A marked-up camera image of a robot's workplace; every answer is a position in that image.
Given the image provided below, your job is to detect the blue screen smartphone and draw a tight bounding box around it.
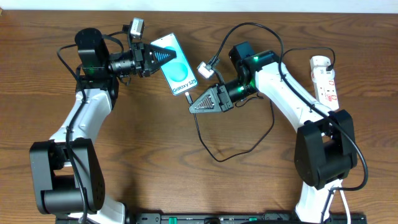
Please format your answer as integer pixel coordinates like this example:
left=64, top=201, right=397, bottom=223
left=150, top=33, right=198, bottom=95

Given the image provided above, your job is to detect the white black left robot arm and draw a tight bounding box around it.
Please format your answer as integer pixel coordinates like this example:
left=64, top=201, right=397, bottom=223
left=29, top=26, right=177, bottom=223

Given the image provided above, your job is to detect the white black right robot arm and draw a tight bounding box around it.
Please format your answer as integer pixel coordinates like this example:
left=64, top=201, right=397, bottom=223
left=187, top=42, right=358, bottom=223

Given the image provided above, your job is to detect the white power strip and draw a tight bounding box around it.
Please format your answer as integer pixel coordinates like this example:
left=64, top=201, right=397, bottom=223
left=310, top=55, right=339, bottom=111

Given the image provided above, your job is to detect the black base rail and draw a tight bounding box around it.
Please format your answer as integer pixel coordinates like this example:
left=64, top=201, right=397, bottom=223
left=130, top=212, right=367, bottom=224

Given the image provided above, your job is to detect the white power strip cord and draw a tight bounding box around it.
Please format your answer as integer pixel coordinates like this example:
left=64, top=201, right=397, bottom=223
left=338, top=183, right=352, bottom=224

